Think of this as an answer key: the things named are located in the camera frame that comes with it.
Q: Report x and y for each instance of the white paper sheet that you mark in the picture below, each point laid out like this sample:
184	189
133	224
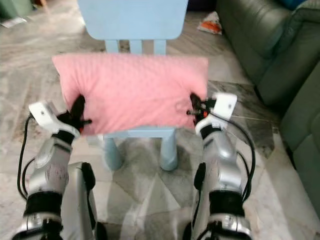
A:
14	22

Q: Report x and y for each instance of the green plastic bin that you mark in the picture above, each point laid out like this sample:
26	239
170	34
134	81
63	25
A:
15	7

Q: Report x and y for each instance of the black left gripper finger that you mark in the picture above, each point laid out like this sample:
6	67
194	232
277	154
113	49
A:
78	107

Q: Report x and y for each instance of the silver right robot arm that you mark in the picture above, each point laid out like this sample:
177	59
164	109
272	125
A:
222	165

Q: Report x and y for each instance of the pink dotted pillow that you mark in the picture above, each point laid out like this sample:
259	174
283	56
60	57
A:
130	90

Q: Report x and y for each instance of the light blue kids chair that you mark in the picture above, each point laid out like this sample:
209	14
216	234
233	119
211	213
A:
132	20

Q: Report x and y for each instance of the green leather three-seat sofa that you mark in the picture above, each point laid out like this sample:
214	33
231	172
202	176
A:
265	45

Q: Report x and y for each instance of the orange snack packet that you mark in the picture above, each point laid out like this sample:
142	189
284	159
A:
211	23

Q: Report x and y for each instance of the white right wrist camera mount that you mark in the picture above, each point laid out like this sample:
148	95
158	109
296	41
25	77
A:
225	105

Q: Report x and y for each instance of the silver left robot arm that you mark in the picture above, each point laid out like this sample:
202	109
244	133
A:
50	170

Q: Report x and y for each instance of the silver right robot leg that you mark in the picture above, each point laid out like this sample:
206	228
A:
197	200

